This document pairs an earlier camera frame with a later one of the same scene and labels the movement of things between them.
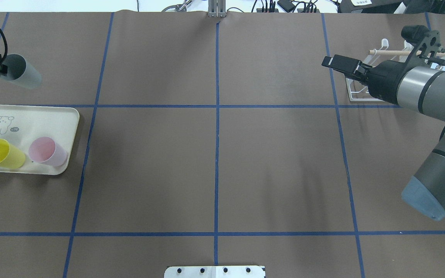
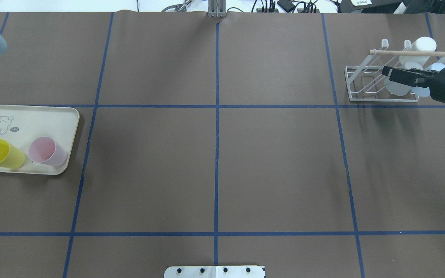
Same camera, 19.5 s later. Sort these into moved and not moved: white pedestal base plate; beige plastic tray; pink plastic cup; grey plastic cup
Moved: grey plastic cup
Not moved: beige plastic tray; white pedestal base plate; pink plastic cup
